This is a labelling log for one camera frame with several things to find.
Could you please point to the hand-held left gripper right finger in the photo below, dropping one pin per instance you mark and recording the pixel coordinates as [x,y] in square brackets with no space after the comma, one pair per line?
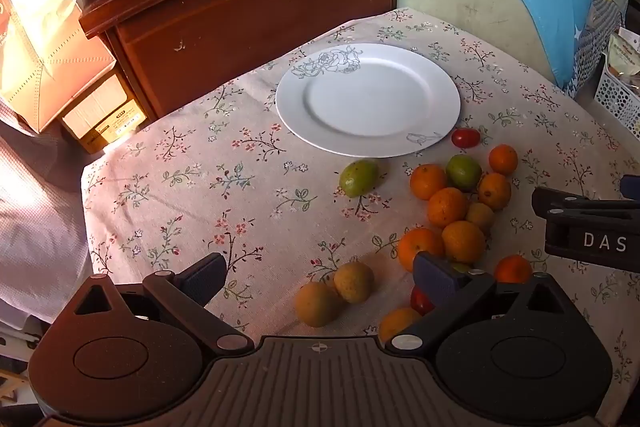
[434,279]

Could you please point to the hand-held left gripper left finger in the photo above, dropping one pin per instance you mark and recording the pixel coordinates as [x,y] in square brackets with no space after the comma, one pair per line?
[206,278]

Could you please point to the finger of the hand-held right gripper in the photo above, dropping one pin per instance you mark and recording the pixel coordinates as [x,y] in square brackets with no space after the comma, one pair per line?
[631,187]
[560,199]

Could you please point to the red cherry tomato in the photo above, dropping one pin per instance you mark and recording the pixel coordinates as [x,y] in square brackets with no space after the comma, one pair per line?
[421,302]
[465,137]

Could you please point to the small orange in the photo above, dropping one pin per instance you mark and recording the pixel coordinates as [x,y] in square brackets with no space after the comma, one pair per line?
[419,244]
[464,241]
[397,326]
[512,269]
[447,207]
[495,191]
[502,159]
[427,181]

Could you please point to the brown longan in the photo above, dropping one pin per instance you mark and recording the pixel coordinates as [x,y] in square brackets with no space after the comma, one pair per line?
[481,216]
[354,282]
[316,304]

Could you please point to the green jujube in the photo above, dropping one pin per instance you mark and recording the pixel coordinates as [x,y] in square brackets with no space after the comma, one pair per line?
[463,172]
[359,177]

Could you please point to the white plate with flower print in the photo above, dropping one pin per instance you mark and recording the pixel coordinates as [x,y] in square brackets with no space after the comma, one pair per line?
[370,107]

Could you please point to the white plastic basket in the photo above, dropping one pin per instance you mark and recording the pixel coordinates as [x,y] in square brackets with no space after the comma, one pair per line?
[617,99]

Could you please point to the floral tablecloth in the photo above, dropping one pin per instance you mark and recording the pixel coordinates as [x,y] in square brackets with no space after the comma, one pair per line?
[225,187]

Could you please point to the snack packet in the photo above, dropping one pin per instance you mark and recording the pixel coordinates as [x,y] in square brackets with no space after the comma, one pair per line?
[625,54]

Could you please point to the blue and white patterned cloth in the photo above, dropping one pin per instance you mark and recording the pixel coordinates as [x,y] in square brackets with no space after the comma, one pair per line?
[602,27]

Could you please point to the cardboard box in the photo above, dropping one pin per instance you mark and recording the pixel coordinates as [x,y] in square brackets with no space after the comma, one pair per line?
[105,117]

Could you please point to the brown wooden cabinet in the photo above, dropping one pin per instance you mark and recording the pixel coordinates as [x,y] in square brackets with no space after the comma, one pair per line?
[250,22]

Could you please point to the white and orange paper bag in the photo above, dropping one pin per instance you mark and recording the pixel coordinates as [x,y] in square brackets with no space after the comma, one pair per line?
[45,32]

